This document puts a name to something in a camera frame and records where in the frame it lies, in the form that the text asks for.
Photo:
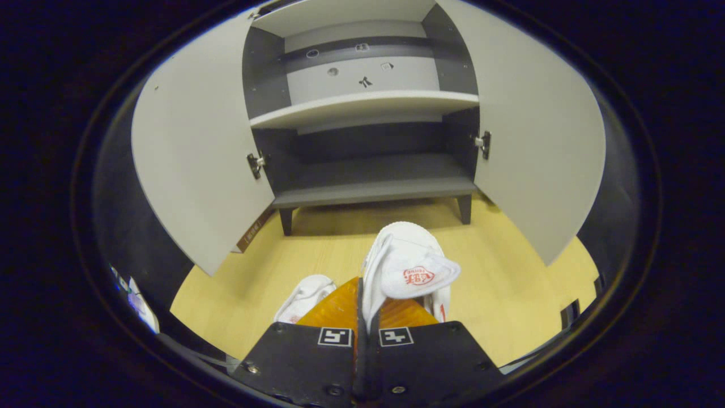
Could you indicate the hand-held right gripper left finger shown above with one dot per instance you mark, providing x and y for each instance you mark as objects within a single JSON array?
[{"x": 294, "y": 362}]

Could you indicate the white shoe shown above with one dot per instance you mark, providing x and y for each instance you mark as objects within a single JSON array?
[
  {"x": 303, "y": 294},
  {"x": 408, "y": 255}
]

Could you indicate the black backdrop cloth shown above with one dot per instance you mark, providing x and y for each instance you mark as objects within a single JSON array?
[{"x": 147, "y": 255}]

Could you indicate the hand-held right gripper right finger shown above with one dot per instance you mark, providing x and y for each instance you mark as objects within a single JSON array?
[{"x": 430, "y": 357}]

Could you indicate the grey cabinet door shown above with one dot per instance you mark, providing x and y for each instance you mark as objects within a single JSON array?
[
  {"x": 192, "y": 153},
  {"x": 538, "y": 141}
]

